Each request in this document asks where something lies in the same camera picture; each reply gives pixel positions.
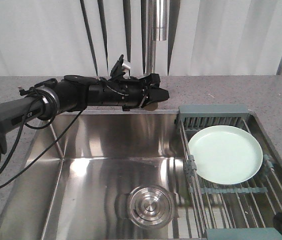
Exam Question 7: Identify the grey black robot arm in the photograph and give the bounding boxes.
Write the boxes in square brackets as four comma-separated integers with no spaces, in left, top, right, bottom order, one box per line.
[0,73,170,173]

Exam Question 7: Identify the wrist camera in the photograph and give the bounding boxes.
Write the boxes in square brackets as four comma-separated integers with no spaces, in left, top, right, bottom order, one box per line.
[110,54,131,77]

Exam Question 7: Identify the stainless steel faucet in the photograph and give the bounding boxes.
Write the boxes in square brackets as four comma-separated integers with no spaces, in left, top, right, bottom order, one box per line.
[140,0,172,112]

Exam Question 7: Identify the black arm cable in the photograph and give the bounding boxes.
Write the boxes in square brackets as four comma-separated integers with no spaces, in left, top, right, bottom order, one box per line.
[0,77,84,199]

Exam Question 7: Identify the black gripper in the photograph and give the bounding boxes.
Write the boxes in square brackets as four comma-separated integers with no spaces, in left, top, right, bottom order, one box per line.
[87,73,170,111]

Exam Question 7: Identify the mint green round plate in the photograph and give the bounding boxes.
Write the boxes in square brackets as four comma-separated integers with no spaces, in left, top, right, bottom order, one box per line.
[188,125,263,185]

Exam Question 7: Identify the teal metal drying rack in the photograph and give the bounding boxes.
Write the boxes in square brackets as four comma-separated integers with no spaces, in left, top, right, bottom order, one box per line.
[174,104,282,239]

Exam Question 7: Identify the round steel sink drain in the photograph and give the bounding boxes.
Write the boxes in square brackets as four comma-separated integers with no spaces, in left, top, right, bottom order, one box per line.
[115,185,179,230]

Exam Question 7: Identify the stainless steel sink basin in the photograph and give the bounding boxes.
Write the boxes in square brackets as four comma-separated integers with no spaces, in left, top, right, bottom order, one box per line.
[0,109,282,240]

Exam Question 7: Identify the white pleated curtain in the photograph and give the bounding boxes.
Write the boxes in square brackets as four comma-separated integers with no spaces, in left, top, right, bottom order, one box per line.
[0,0,282,76]

